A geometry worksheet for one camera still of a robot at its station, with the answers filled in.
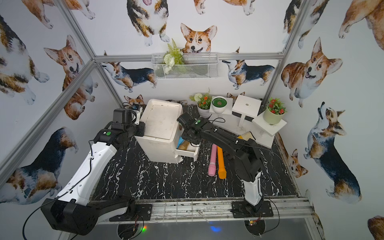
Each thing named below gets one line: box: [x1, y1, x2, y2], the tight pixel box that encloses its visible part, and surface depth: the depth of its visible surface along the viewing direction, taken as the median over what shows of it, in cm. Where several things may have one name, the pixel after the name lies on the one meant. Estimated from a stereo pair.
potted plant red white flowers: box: [189, 88, 212, 118], surface depth 108 cm
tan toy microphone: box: [178, 140, 190, 151], surface depth 87 cm
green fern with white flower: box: [162, 38, 185, 74], surface depth 84 cm
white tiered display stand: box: [208, 94, 287, 149], surface depth 92 cm
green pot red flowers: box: [263, 97, 288, 125], surface depth 85 cm
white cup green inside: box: [211, 96, 228, 115], surface depth 94 cm
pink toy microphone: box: [208, 143, 218, 177], surface depth 90 cm
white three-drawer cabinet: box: [135, 98, 200, 164], surface depth 82 cm
